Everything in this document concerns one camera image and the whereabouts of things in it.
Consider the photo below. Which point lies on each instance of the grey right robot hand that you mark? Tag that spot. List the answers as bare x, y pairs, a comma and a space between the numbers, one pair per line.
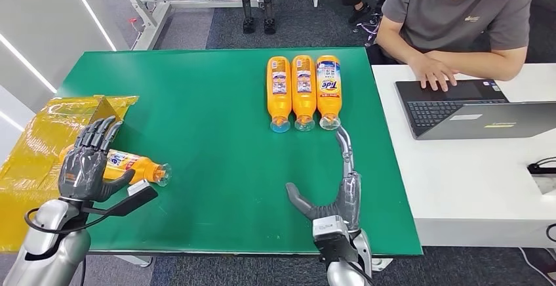
349, 201

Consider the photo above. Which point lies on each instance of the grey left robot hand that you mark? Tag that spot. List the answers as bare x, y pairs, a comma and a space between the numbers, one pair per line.
82, 171

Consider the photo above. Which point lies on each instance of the orange detergent bottle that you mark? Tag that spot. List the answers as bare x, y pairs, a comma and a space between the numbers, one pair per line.
134, 166
279, 84
304, 84

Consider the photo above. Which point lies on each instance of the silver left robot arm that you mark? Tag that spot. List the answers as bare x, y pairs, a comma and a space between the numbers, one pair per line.
47, 253

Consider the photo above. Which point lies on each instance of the person's right forearm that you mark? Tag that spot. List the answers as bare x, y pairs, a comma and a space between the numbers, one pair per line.
391, 40

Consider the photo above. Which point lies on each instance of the person's left forearm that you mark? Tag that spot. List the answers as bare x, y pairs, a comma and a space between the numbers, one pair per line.
482, 63

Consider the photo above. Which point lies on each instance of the orange detergent bottle Tide label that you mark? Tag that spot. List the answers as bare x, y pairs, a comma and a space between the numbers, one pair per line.
329, 86

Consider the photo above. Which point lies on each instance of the yellow film wrapped cardboard box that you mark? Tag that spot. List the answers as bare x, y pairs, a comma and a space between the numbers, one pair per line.
30, 158

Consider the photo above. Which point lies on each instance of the white desk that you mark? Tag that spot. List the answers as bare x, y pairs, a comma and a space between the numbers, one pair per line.
469, 179

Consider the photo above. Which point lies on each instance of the dark grey laptop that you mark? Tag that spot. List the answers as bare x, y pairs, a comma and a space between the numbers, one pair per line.
441, 110

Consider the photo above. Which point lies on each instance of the green table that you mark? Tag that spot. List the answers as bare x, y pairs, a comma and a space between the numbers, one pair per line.
208, 101

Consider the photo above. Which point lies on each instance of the black office chair base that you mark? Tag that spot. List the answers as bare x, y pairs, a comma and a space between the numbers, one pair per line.
368, 25

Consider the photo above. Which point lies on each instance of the white power socket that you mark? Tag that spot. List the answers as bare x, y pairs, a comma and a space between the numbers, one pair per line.
547, 184

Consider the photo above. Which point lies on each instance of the person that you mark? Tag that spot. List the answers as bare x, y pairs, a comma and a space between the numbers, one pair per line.
451, 10

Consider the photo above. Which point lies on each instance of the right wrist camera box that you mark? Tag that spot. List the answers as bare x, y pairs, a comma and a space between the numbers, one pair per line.
332, 236

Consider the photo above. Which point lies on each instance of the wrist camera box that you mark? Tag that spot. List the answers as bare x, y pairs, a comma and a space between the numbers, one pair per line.
332, 236
134, 197

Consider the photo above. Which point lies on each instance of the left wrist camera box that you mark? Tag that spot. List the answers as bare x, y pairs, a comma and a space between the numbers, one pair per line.
134, 197

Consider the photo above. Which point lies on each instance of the white metal stand frame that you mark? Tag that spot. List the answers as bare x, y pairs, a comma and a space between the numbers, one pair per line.
156, 12

